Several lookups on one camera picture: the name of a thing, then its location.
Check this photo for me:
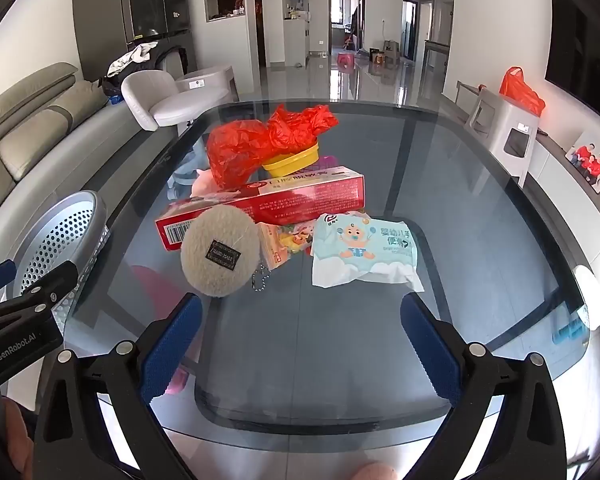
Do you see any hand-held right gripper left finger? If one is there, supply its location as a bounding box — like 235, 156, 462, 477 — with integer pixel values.
32, 292, 204, 480

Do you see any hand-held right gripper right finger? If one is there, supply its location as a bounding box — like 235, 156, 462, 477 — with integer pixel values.
400, 292, 568, 480

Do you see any grey perforated plastic basket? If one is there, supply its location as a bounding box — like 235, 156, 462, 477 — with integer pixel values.
12, 190, 112, 341

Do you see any round beige fluffy keychain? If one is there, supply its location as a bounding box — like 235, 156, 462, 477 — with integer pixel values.
180, 205, 273, 297

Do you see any white baby wipes packet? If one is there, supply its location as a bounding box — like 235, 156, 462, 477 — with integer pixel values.
311, 211, 426, 293

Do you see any colourful snack packet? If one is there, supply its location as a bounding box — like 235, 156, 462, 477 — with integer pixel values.
257, 220, 321, 268

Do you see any long red cardboard box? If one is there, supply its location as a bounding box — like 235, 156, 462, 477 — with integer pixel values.
154, 165, 367, 252

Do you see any red plastic bag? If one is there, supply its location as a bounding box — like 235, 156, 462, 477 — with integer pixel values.
206, 104, 340, 192

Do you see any yellow and pink toy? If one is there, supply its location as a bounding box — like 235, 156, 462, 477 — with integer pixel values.
261, 141, 322, 172

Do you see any person's left hand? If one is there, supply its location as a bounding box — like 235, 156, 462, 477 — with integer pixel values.
2, 396, 34, 480

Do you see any grey leather sofa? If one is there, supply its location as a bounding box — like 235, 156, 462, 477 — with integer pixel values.
0, 62, 146, 241

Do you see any white swivel chair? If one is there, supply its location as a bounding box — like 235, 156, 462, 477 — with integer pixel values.
121, 70, 231, 133

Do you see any framed family photo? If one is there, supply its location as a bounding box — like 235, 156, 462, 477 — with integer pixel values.
565, 130, 600, 193

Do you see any white cloth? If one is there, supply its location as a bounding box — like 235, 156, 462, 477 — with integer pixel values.
107, 43, 158, 78

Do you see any black jacket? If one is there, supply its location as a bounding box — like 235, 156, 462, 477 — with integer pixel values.
101, 46, 188, 98

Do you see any orange plastic bag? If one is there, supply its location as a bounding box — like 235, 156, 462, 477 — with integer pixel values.
499, 66, 547, 117

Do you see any dark tall cabinet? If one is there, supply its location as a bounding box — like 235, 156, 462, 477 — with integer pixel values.
72, 0, 191, 81

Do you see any black television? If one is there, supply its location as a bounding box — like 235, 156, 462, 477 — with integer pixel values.
545, 0, 600, 111

